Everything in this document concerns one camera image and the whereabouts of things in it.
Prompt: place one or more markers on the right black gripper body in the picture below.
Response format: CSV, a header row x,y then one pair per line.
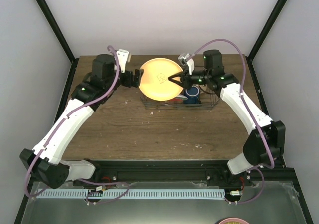
x,y
188,83

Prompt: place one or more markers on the pink plate at bottom edge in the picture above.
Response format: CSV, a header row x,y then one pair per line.
x,y
233,221

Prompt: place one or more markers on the red-rimmed white plate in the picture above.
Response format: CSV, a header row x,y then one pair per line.
x,y
179,99

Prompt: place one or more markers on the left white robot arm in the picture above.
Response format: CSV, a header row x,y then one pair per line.
x,y
96,87

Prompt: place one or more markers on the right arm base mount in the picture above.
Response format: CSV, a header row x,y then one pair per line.
x,y
222,178

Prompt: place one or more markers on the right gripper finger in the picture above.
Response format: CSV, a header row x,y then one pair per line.
x,y
179,75
180,83

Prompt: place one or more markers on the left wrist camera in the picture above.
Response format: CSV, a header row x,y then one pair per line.
x,y
124,57

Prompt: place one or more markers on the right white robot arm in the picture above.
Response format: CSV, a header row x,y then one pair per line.
x,y
266,138

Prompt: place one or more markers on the grey wire dish rack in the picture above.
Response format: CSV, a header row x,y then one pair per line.
x,y
208,98

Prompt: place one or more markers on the black aluminium frame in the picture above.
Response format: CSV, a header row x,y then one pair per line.
x,y
160,170

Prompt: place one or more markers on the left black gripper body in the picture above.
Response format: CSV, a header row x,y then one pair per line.
x,y
127,82

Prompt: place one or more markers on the dark blue ceramic mug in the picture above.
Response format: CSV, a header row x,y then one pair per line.
x,y
193,96

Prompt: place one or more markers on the plain orange plate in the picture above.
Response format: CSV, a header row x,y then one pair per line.
x,y
154,82

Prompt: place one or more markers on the light blue slotted cable duct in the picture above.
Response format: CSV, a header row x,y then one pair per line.
x,y
202,194

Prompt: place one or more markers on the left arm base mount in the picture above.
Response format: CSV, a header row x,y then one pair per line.
x,y
104,180

